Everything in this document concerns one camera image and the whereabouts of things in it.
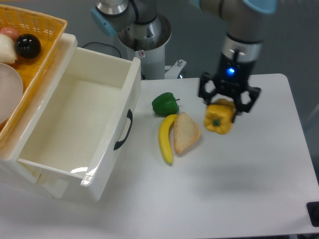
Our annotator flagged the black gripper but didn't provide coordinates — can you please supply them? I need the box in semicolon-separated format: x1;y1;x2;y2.
198;53;261;123

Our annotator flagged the yellow bell pepper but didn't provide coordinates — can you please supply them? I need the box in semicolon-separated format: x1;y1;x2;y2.
203;99;236;135

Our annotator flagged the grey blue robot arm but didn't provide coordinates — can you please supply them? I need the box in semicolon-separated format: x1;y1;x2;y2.
91;0;277;115

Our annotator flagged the green bell pepper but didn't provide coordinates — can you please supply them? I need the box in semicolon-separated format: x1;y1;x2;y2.
152;92;179;117

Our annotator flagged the open white upper drawer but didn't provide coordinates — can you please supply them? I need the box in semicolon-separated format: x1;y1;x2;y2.
17;46;142;202

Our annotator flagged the white drawer cabinet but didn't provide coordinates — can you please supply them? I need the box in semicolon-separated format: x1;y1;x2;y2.
0;33;78;198

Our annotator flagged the slice of bread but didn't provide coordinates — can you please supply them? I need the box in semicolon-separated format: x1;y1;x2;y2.
173;112;201;154

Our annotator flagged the yellow banana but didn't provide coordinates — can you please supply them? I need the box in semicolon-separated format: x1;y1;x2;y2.
158;114;177;166

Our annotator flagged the black object at table corner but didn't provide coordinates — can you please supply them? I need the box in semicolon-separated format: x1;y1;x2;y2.
307;201;319;227

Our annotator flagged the orange woven basket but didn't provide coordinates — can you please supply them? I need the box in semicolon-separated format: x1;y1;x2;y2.
0;4;67;147

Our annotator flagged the black round fruit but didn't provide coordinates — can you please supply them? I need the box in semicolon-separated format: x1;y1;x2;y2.
15;34;41;59

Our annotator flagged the white bowl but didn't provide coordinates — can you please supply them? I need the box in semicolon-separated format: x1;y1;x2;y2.
0;63;23;123

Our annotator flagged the red apple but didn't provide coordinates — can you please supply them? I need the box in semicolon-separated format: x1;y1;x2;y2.
0;27;20;41

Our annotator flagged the metal table bracket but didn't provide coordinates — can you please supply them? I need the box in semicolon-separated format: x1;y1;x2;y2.
164;59;187;79

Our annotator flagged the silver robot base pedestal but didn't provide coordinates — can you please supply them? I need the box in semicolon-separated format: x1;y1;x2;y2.
118;13;171;80

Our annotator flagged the black drawer handle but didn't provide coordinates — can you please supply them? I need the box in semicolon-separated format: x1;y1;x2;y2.
113;109;133;151

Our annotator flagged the black cable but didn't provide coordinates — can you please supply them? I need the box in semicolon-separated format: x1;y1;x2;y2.
81;41;122;58

